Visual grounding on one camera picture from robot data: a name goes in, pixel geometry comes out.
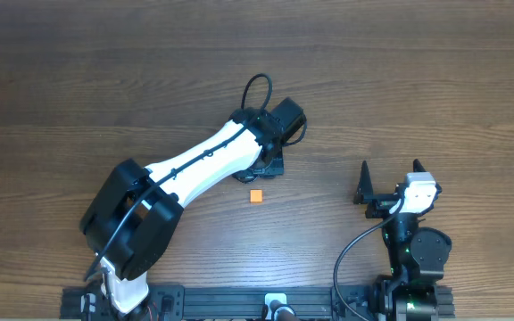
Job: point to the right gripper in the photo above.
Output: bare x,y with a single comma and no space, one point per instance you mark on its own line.
379,206

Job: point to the orange cube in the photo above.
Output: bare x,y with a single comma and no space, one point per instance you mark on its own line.
256,196

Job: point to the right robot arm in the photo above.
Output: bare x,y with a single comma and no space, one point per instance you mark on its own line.
428,254

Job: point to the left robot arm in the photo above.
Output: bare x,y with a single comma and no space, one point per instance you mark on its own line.
212,162

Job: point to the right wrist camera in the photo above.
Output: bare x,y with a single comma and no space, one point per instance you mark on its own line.
417,194

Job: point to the mounting rail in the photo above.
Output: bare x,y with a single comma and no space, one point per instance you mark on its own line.
230,303

